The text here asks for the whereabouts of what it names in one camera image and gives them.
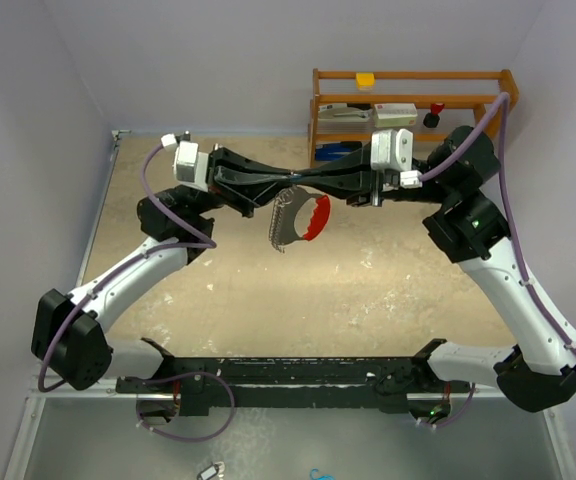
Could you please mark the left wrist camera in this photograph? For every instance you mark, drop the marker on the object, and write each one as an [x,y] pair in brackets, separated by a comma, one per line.
[190,165]

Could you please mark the white cardboard box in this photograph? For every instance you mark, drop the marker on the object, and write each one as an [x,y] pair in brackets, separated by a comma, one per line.
[394,115]

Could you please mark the yellow block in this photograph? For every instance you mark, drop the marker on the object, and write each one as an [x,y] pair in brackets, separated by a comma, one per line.
[365,81]

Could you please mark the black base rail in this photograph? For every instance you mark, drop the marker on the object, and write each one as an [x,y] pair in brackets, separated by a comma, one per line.
[382,383]

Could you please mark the blue stapler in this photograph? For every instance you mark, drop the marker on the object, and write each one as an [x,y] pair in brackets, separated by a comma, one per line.
[335,150]

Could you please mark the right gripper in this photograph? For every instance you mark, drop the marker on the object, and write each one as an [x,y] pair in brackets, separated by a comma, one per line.
[356,187]

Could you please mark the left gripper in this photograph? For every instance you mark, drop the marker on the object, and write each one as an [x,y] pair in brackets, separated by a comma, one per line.
[246,190]

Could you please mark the red black stamp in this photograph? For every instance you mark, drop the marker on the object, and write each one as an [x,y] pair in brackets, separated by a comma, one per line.
[432,117]

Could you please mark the white stapler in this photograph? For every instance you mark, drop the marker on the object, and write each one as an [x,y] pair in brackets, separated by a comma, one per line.
[344,112]

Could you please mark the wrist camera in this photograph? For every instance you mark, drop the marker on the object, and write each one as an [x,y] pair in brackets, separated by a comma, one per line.
[395,147]
[190,165]

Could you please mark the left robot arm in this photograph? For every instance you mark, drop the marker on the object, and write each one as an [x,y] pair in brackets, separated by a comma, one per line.
[126,282]

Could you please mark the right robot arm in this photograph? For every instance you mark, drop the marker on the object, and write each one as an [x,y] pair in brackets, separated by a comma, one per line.
[478,236]

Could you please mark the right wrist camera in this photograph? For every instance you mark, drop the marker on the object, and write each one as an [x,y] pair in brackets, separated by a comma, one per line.
[395,147]

